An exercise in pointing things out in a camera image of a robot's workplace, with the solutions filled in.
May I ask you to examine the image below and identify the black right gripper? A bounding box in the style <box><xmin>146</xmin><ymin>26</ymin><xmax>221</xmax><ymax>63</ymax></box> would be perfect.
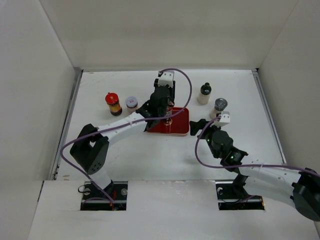
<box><xmin>189</xmin><ymin>118</ymin><xmax>224</xmax><ymax>159</ymax></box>

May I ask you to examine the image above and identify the soy sauce bottle black cap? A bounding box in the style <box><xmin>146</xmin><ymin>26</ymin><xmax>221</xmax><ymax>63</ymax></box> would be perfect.
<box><xmin>162</xmin><ymin>99</ymin><xmax>175</xmax><ymax>126</ymax></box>

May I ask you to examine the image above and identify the small white lid jar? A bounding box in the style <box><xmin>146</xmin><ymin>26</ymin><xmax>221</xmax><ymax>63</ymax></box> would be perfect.
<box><xmin>125</xmin><ymin>96</ymin><xmax>138</xmax><ymax>113</ymax></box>

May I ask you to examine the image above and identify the clear top salt grinder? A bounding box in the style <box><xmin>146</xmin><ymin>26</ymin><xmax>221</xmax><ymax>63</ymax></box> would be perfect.
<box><xmin>209</xmin><ymin>97</ymin><xmax>228</xmax><ymax>119</ymax></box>

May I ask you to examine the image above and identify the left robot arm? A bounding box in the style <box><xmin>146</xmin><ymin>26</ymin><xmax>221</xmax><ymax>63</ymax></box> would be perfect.
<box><xmin>69</xmin><ymin>85</ymin><xmax>175</xmax><ymax>200</ymax></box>

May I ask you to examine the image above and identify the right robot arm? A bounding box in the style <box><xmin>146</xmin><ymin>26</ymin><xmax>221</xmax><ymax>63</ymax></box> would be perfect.
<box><xmin>189</xmin><ymin>119</ymin><xmax>320</xmax><ymax>222</ymax></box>

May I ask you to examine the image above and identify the red rectangular tray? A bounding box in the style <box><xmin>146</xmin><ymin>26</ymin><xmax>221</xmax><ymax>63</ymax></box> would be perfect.
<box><xmin>147</xmin><ymin>108</ymin><xmax>190</xmax><ymax>136</ymax></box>

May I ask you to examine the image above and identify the black top sugar shaker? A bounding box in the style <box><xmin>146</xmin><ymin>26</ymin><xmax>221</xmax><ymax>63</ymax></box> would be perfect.
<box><xmin>197</xmin><ymin>82</ymin><xmax>212</xmax><ymax>105</ymax></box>

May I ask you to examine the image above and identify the red lid sauce jar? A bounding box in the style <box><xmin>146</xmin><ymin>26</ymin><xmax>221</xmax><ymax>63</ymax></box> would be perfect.
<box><xmin>105</xmin><ymin>92</ymin><xmax>123</xmax><ymax>116</ymax></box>

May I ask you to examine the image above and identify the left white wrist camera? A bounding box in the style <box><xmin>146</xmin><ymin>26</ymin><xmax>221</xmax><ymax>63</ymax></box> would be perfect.
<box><xmin>157</xmin><ymin>70</ymin><xmax>174</xmax><ymax>88</ymax></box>

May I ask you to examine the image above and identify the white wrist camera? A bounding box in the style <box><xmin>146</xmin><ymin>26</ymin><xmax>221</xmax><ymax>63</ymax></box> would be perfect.
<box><xmin>157</xmin><ymin>70</ymin><xmax>174</xmax><ymax>88</ymax></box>
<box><xmin>215</xmin><ymin>111</ymin><xmax>231</xmax><ymax>127</ymax></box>

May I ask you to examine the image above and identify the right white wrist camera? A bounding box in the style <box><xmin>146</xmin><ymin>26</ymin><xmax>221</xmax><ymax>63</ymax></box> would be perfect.
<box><xmin>215</xmin><ymin>111</ymin><xmax>231</xmax><ymax>127</ymax></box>

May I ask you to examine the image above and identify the right aluminium frame rail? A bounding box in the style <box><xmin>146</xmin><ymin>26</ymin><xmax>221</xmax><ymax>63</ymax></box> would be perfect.
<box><xmin>251</xmin><ymin>68</ymin><xmax>287</xmax><ymax>165</ymax></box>

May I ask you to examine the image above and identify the aluminium frame rail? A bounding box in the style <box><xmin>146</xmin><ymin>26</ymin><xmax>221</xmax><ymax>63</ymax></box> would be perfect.
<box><xmin>251</xmin><ymin>68</ymin><xmax>287</xmax><ymax>165</ymax></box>
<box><xmin>48</xmin><ymin>67</ymin><xmax>84</xmax><ymax>180</ymax></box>

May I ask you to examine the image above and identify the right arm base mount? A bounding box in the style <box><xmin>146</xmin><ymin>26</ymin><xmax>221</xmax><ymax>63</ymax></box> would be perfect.
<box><xmin>215</xmin><ymin>175</ymin><xmax>265</xmax><ymax>211</ymax></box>

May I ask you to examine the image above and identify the left aluminium frame rail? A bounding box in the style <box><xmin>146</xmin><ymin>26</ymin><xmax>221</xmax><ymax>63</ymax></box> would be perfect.
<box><xmin>48</xmin><ymin>67</ymin><xmax>84</xmax><ymax>180</ymax></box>

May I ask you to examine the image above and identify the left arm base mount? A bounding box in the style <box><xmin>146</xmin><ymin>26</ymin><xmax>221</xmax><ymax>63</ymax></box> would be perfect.
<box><xmin>77</xmin><ymin>181</ymin><xmax>129</xmax><ymax>211</ymax></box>

